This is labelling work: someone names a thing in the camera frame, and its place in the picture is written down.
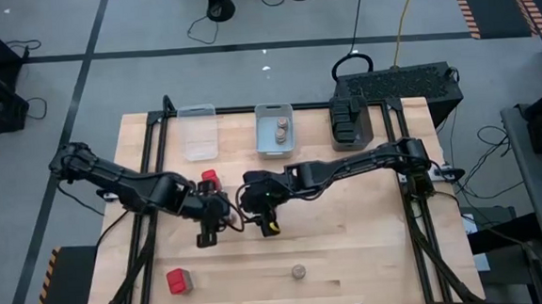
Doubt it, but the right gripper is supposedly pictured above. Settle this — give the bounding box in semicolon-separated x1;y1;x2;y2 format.
241;168;295;239

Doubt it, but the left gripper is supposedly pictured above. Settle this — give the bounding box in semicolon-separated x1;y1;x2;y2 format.
181;178;234;249

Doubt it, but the red-lidded paprika tin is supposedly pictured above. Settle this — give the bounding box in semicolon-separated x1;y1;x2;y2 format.
199;168;222;193
165;267;195;296

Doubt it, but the grey plastic bin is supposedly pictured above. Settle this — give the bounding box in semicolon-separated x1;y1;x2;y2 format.
251;102;295;162

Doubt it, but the clear plastic bin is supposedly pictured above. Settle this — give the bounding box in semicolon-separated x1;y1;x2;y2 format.
176;103;220;163

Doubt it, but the black plastic bin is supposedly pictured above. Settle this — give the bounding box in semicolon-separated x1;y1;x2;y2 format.
327;93;375;153

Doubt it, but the black mat orange striped edge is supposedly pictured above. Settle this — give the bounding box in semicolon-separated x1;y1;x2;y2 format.
25;244;103;304
448;0;542;43

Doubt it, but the black floor stand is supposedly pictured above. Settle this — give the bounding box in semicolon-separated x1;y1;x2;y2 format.
204;0;236;24

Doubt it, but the grey desk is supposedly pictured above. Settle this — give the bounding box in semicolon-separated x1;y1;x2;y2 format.
499;102;542;251

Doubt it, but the black metal table frame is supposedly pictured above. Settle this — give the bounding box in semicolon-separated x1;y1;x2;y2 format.
78;75;486;304

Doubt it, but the thin black cable loop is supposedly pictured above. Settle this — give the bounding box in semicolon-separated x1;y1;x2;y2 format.
184;14;221;48

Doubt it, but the thin black floor cable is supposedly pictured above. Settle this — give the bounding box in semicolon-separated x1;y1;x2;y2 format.
24;96;48;121
4;38;43;64

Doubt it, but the black cable bundle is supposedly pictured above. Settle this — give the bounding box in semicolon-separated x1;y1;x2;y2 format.
451;121;527;203

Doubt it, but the long black looped cable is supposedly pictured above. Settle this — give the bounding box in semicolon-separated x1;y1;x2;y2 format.
326;0;375;84

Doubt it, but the yellow cable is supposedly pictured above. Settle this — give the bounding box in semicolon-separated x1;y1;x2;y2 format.
387;0;425;69

